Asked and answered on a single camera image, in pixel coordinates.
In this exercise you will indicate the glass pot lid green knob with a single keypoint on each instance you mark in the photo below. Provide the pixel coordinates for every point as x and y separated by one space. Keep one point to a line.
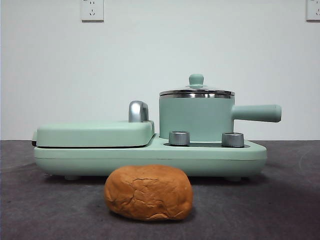
196 80

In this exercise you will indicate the brown potato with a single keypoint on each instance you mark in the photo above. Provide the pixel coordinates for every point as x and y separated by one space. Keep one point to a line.
147 192

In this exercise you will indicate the mint green hinged griddle lid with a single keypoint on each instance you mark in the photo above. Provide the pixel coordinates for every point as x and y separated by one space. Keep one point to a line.
87 133

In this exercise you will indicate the silver control knob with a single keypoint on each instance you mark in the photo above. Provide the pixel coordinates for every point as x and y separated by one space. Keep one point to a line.
178 138
232 140

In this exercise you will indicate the mint green breakfast maker base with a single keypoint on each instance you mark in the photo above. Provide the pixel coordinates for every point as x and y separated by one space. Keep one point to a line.
150 157

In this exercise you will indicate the white wall socket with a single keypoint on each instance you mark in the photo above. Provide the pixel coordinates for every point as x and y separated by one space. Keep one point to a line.
92 11
313 10

